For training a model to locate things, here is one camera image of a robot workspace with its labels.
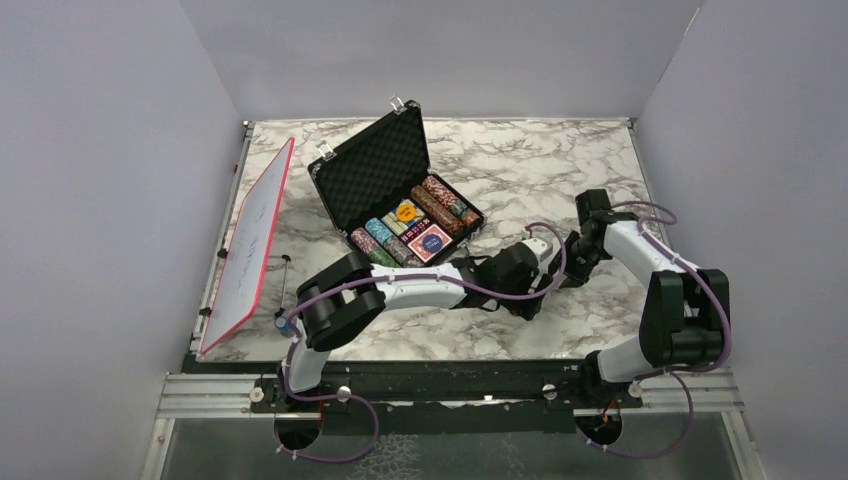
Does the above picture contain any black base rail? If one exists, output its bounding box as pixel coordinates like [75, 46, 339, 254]
[182, 356, 686, 448]

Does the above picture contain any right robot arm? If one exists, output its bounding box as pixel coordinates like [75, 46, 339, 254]
[559, 189, 731, 407]

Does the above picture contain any blue card deck in case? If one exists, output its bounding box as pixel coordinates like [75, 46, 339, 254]
[382, 199, 426, 236]

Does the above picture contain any black poker case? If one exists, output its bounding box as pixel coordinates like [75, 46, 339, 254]
[307, 96, 486, 267]

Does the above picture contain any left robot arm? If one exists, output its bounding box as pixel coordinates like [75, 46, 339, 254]
[275, 238, 561, 411]

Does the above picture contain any orange dealer button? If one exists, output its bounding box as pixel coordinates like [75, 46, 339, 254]
[395, 202, 419, 223]

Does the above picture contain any purple cable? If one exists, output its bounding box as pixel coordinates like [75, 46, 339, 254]
[281, 221, 569, 463]
[574, 200, 733, 460]

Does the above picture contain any blue dealer button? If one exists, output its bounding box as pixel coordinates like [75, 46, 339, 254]
[421, 234, 443, 253]

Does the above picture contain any red framed whiteboard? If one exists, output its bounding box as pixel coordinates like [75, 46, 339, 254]
[198, 138, 295, 356]

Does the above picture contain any red card deck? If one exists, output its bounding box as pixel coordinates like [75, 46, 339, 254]
[407, 224, 452, 263]

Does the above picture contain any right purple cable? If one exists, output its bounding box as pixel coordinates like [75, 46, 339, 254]
[574, 200, 733, 460]

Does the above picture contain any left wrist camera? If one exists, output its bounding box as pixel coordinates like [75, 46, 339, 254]
[521, 237, 553, 265]

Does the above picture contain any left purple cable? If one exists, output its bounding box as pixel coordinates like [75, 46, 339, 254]
[281, 221, 569, 463]

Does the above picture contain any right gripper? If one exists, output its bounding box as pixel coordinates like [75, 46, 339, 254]
[548, 230, 606, 289]

